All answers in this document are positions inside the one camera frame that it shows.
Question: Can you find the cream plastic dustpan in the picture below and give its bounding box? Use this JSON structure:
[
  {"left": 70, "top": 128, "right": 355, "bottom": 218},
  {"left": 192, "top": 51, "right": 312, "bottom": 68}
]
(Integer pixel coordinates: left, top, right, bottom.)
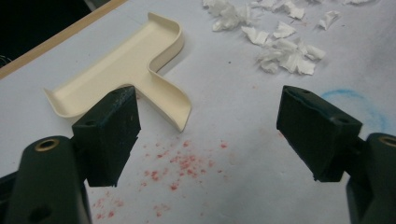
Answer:
[{"left": 43, "top": 11, "right": 192, "bottom": 133}]

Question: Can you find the wooden table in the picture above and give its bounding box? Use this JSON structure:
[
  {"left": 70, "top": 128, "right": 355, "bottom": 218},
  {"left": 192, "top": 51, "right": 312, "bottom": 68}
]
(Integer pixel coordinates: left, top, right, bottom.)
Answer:
[{"left": 0, "top": 0, "right": 129, "bottom": 80}]

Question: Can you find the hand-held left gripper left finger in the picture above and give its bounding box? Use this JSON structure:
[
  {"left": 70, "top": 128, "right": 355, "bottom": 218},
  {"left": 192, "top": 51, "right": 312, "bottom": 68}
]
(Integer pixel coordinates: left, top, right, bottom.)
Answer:
[{"left": 4, "top": 86, "right": 142, "bottom": 224}]

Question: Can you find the pile of white paper scraps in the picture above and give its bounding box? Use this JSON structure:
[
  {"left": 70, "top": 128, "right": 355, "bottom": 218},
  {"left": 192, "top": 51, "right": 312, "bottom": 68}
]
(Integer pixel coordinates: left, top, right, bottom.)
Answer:
[{"left": 202, "top": 0, "right": 375, "bottom": 77}]

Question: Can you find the white table cover sheet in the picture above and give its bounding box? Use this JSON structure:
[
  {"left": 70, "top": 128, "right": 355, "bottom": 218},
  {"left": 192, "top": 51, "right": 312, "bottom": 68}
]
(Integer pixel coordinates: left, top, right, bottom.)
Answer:
[{"left": 0, "top": 0, "right": 396, "bottom": 224}]

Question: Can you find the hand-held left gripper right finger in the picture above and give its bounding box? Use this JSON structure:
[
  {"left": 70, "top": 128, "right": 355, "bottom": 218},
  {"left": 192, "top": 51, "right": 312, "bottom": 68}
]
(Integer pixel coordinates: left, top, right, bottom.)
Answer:
[{"left": 276, "top": 85, "right": 396, "bottom": 224}]

